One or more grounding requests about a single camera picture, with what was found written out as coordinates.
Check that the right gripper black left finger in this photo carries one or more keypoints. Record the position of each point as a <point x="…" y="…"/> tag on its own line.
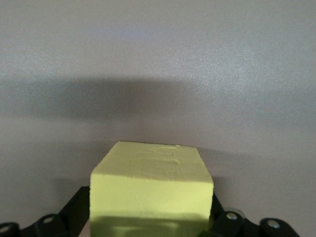
<point x="74" y="214"/>

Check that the yellow foam cube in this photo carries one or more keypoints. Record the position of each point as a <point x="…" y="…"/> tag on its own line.
<point x="148" y="192"/>

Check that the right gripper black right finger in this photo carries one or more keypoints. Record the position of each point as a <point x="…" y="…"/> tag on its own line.
<point x="232" y="224"/>

